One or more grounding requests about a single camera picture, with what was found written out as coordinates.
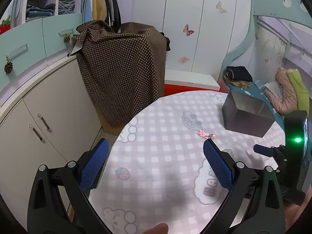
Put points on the red knitted item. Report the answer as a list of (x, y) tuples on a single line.
[(5, 25)]

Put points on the grey metal tin box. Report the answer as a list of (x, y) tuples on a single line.
[(247, 115)]

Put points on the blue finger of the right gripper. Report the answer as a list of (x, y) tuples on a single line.
[(265, 151)]

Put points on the pink bear earring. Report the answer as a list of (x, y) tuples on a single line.
[(205, 135)]

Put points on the brown polka dot cloth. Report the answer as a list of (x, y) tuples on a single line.
[(123, 72)]

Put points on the folded dark clothes stack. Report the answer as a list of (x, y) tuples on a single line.
[(237, 76)]

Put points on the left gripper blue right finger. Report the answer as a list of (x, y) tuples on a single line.
[(221, 164)]

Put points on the pine cone drawer ornament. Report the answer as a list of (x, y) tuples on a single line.
[(8, 68)]

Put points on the person left hand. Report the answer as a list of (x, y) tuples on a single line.
[(161, 228)]

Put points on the hanging clothes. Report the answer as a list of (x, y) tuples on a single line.
[(105, 10)]

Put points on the pink checkered tablecloth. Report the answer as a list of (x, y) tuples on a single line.
[(157, 172)]

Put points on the pink and green jacket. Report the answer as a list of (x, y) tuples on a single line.
[(288, 92)]

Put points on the person right hand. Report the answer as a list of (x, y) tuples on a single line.
[(298, 219)]

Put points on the teal drawer unit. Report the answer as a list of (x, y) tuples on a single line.
[(31, 42)]

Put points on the white low step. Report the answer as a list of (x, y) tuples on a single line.
[(190, 79)]

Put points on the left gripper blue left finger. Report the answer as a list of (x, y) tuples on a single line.
[(91, 164)]

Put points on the folded jeans pile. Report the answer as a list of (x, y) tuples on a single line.
[(35, 12)]

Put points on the white lower cabinet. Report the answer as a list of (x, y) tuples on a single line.
[(52, 124)]

